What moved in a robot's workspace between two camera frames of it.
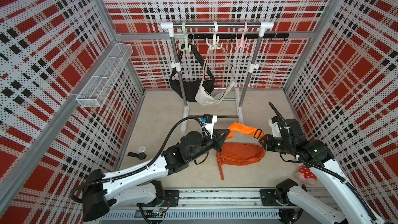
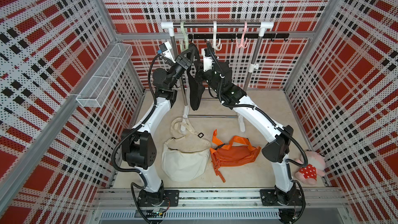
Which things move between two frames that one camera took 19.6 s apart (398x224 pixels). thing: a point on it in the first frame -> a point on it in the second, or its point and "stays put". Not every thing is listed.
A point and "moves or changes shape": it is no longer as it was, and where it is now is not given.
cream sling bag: (204, 97) -> (185, 156)
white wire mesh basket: (95, 93) stays put
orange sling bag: (243, 148) moves or changes shape
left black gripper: (219, 138) -> (184, 61)
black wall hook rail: (238, 36) stays put
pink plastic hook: (242, 45) stays put
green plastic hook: (188, 48) stays put
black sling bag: (188, 89) moves or changes shape
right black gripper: (266, 141) -> (202, 74)
